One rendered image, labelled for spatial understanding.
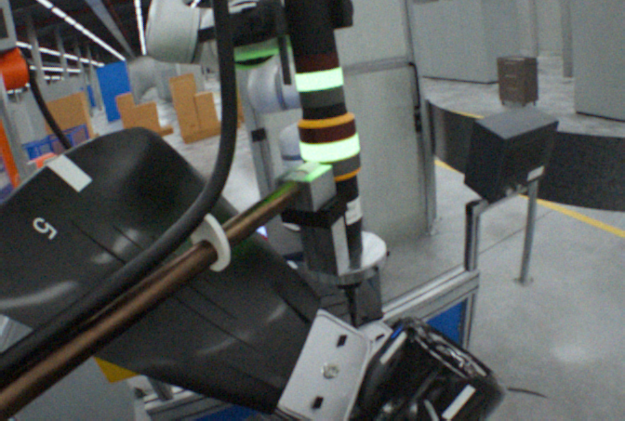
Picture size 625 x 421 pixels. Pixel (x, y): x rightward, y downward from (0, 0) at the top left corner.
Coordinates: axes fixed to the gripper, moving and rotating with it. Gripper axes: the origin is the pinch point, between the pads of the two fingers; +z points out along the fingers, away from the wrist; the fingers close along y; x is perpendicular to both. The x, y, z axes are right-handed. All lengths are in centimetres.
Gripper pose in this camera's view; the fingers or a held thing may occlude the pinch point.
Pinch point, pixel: (303, 12)
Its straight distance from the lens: 29.2
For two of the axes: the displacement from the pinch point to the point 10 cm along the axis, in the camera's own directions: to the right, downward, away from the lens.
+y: -9.0, 2.8, -3.3
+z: 4.0, 2.7, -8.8
